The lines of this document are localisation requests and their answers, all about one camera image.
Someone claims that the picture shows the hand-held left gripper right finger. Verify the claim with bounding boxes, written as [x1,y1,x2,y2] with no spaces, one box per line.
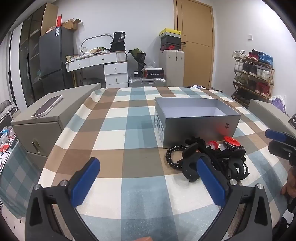
[196,155,273,241]

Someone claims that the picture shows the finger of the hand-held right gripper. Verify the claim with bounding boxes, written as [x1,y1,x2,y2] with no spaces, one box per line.
[265,129,296,142]
[268,140,296,166]

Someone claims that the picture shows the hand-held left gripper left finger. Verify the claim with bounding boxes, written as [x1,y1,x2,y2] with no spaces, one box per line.
[24,157,101,241]

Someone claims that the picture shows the red and clear hair clip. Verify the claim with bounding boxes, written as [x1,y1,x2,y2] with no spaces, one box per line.
[206,140,219,151]

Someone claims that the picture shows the black hair tie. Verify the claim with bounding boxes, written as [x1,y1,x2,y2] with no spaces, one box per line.
[185,136,207,151]

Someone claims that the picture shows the red round tag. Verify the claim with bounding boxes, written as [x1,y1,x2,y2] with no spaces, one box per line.
[223,136,239,146]

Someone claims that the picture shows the grey cardboard box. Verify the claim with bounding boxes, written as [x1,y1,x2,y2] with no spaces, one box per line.
[154,97,241,149]

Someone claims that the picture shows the person's right hand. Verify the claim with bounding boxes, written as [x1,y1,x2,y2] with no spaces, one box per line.
[280,166,296,198]

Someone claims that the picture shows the purple bag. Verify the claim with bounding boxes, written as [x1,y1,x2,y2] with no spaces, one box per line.
[271,96,287,112]

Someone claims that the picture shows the grey metal cabinet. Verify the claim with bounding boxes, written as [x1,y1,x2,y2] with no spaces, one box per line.
[11,83,102,172]
[248,99,296,138]

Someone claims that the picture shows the wooden shoe rack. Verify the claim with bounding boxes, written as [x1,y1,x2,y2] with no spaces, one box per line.
[231,56,275,103]

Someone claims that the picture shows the checked tablecloth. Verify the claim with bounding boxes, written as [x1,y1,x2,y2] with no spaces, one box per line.
[38,86,289,241]

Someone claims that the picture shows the shoe rack with shoes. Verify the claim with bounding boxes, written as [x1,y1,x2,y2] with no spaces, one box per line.
[232,49,274,101]

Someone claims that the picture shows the teal checked cloth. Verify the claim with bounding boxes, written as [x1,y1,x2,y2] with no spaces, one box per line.
[0,143,47,219]

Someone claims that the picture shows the white smartphone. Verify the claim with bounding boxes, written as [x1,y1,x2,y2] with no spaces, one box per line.
[31,94,63,119]

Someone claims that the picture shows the scattered packets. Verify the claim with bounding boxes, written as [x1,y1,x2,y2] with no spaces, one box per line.
[0,126,19,163]

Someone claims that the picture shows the wooden door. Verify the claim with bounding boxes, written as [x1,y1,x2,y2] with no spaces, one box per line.
[173,0,214,88]

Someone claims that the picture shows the white dresser desk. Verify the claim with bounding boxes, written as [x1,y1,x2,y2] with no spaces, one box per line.
[65,51,129,88]

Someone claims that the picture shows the silver suitcase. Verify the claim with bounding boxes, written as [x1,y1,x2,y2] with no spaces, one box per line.
[128,74,167,88]

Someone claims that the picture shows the beige suitcase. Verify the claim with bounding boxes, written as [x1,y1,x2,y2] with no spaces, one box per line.
[159,49,186,88]

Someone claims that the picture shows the black and red flat box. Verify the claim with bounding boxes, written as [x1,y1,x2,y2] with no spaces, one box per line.
[144,68,165,79]

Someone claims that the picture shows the dark grey refrigerator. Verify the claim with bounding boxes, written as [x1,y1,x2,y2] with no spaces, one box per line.
[38,26,75,93]

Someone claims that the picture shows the pile of desk clutter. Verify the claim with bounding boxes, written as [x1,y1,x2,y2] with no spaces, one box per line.
[66,46,112,63]

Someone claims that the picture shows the black and red shoe box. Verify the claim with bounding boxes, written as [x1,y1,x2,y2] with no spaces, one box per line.
[160,44,182,52]

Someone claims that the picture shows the black wrapped bouquet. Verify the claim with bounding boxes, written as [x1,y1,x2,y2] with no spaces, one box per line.
[128,48,147,71]

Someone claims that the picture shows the grey shoe box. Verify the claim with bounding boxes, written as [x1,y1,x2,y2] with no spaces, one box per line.
[160,36,182,46]

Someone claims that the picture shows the black bag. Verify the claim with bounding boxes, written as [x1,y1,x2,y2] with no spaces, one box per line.
[110,32,127,53]

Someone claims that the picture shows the oval mirror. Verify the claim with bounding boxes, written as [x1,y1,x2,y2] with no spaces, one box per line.
[80,34,115,55]

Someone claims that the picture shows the dark glass wardrobe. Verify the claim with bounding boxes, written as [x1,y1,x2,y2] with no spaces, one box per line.
[18,3,59,106]

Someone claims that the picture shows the open cardboard box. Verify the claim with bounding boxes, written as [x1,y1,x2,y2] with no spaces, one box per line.
[61,18,83,32]

